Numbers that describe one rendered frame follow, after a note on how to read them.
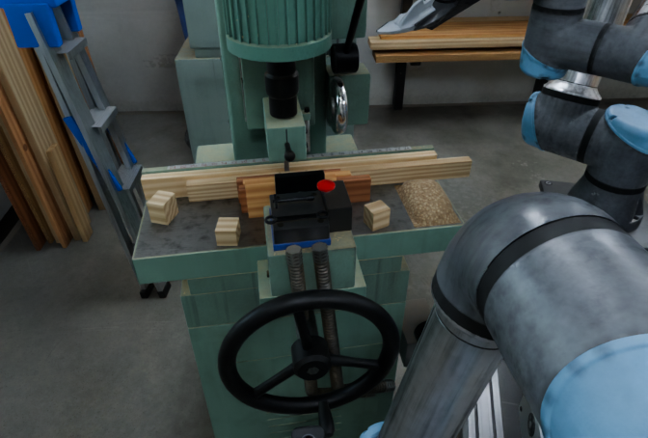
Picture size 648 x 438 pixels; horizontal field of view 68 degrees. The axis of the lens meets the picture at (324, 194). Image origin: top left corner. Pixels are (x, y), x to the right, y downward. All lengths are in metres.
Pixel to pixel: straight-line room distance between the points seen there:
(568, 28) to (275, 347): 0.79
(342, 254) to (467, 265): 0.41
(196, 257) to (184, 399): 0.97
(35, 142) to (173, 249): 1.46
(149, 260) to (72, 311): 1.32
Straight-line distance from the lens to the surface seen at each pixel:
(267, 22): 0.76
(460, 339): 0.45
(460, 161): 1.05
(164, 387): 1.83
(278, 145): 0.88
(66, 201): 2.43
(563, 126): 1.11
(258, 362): 1.09
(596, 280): 0.32
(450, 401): 0.51
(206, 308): 0.97
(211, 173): 0.98
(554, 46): 0.84
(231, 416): 1.25
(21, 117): 2.24
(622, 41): 0.82
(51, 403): 1.94
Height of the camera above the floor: 1.46
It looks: 35 degrees down
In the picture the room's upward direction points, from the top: straight up
